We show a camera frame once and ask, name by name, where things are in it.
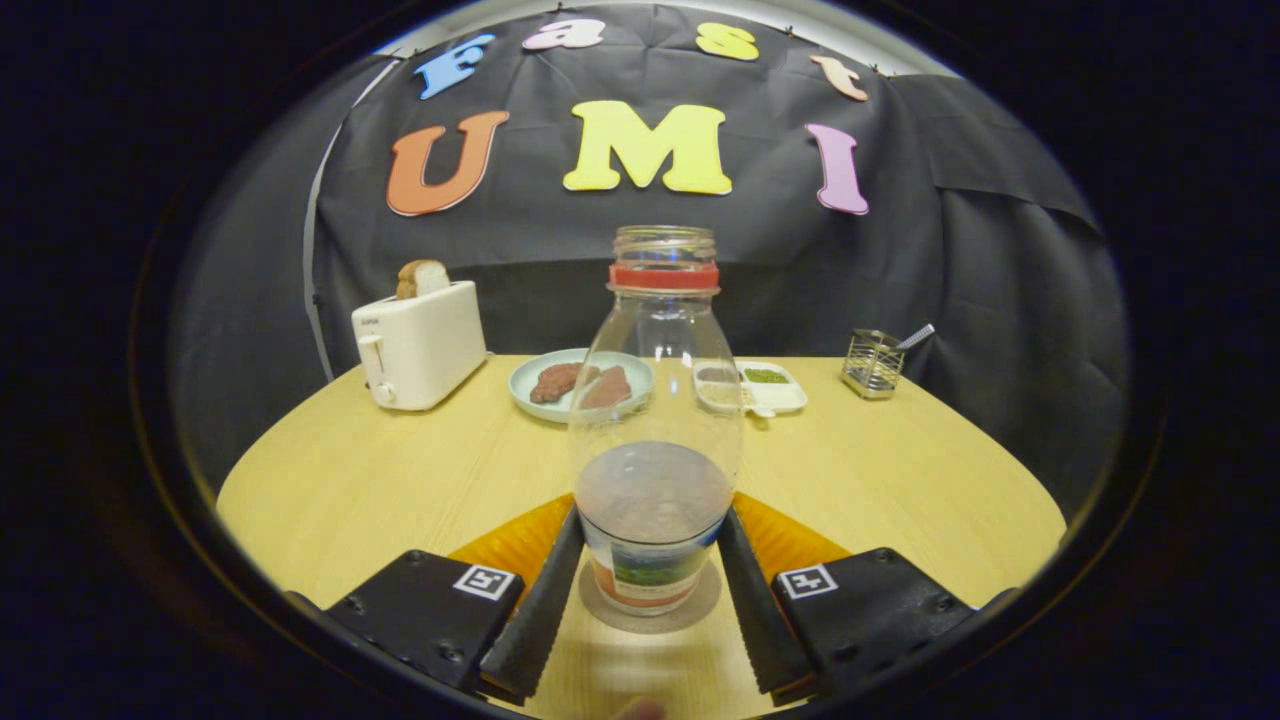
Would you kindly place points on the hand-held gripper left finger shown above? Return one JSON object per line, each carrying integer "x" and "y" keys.
{"x": 535, "y": 620}

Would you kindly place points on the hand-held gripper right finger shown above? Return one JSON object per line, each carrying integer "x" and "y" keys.
{"x": 760, "y": 620}

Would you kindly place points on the brown round coaster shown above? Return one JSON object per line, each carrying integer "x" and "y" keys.
{"x": 650, "y": 624}

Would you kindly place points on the clear plastic juice bottle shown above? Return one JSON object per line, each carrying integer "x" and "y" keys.
{"x": 655, "y": 400}

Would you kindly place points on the white divided condiment dish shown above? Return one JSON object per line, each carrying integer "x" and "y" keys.
{"x": 785, "y": 397}

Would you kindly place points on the wooden table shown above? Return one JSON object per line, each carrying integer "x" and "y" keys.
{"x": 350, "y": 480}

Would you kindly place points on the light green plate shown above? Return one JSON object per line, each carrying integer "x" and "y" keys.
{"x": 522, "y": 385}

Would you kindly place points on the brown meat piece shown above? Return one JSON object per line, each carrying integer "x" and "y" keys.
{"x": 555, "y": 382}
{"x": 610, "y": 390}

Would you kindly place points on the white toaster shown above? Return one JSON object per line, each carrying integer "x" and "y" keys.
{"x": 420, "y": 345}

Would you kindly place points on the metal spoon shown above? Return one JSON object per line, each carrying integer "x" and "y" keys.
{"x": 918, "y": 336}

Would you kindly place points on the bread slice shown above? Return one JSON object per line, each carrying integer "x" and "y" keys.
{"x": 422, "y": 278}

